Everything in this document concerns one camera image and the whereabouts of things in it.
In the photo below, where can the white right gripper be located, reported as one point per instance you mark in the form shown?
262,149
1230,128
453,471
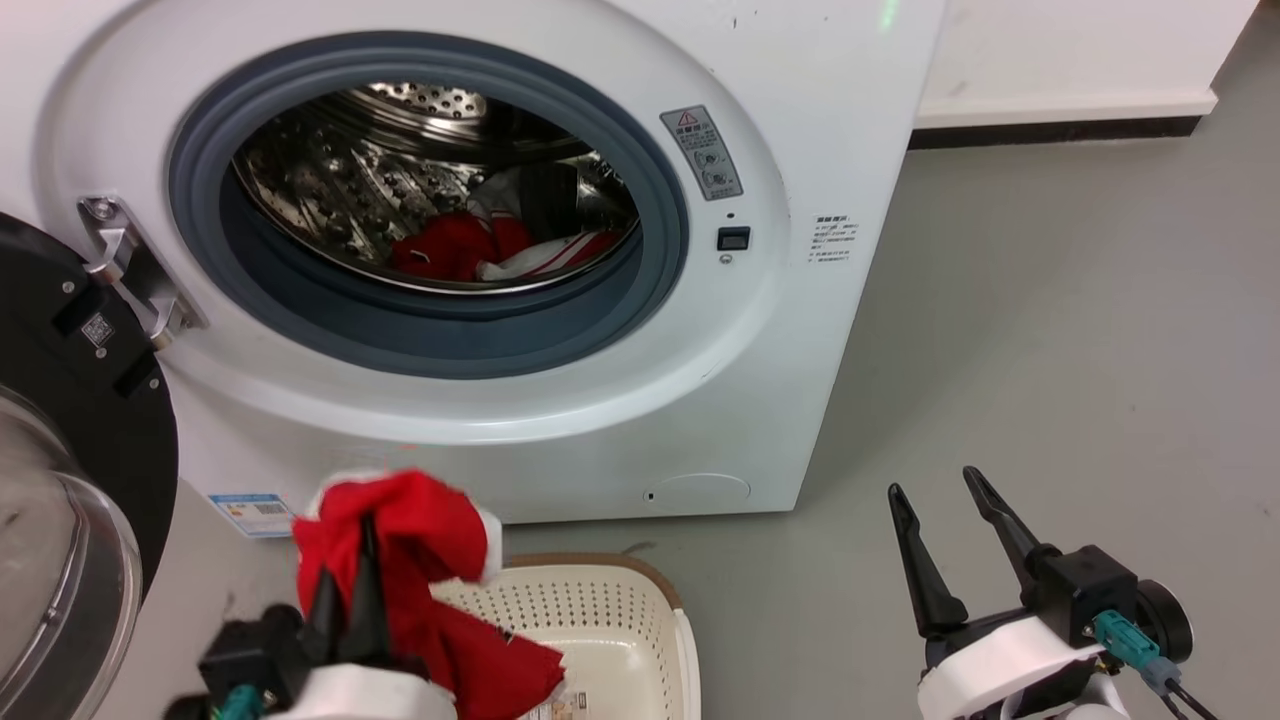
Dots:
1000,675

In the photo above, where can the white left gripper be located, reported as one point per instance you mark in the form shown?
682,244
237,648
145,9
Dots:
365,695

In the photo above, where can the red cloth with white trim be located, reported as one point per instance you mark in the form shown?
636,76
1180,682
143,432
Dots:
420,545

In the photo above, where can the cream perforated laundry basket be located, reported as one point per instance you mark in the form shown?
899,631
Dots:
620,640

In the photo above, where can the white front-load washing machine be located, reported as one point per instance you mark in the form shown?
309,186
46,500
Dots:
620,420

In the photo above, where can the blue energy label sticker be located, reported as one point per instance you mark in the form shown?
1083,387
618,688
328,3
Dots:
255,512

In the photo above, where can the round filter cover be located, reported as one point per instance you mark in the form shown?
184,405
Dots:
700,489

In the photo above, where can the grey rubber door gasket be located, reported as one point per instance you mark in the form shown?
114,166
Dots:
420,335

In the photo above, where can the black round washer door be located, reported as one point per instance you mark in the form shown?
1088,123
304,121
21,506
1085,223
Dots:
70,420

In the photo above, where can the small text sticker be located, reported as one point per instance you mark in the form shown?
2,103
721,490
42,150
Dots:
831,240

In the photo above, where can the white QR code sticker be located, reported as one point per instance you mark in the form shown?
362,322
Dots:
98,330

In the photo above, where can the black door latch socket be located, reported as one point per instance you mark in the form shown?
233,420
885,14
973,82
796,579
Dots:
733,238

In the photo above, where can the white garment with red stripes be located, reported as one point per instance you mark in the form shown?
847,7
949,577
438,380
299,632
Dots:
545,258

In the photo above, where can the metal door hinge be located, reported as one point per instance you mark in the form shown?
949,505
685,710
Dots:
130,265

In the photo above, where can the perforated steel washer drum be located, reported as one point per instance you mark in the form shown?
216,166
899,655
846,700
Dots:
340,180

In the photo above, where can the black and white garment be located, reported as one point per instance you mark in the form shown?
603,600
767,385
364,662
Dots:
545,195

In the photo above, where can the grey warning label sticker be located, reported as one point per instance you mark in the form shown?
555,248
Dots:
702,152

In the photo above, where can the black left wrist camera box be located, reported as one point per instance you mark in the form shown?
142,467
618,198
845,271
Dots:
250,655

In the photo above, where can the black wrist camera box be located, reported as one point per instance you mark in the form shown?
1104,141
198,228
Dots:
250,655
1095,590

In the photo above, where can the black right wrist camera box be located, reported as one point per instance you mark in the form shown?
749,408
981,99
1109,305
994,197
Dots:
1095,590

